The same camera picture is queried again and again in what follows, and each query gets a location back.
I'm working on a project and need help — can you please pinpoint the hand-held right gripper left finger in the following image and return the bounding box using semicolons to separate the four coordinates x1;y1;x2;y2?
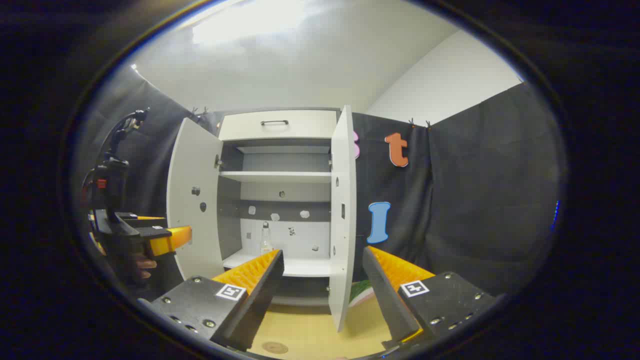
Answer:
137;249;285;352

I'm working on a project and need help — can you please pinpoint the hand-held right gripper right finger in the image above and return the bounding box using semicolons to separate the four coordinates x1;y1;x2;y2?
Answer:
362;246;498;351

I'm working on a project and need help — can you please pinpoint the clear glass bottle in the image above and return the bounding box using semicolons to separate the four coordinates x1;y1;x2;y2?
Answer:
259;221;274;256

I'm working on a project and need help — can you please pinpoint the white cabinet door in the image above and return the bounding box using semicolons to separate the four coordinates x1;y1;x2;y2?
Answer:
166;117;224;281
328;105;357;332

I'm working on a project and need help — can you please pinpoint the white cabinet shelf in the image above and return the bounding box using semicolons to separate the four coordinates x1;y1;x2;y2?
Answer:
219;171;332;184

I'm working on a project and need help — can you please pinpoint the white and grey cabinet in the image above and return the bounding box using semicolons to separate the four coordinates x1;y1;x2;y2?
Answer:
216;106;344;307

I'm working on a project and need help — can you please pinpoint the white cabinet drawer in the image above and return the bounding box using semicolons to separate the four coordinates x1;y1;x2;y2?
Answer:
218;110;339;142

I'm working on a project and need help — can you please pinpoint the toy watermelon slice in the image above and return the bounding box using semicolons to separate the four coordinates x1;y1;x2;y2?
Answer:
348;279;376;307

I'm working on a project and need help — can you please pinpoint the black backdrop cloth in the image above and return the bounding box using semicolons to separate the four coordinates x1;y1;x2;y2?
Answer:
75;65;567;297

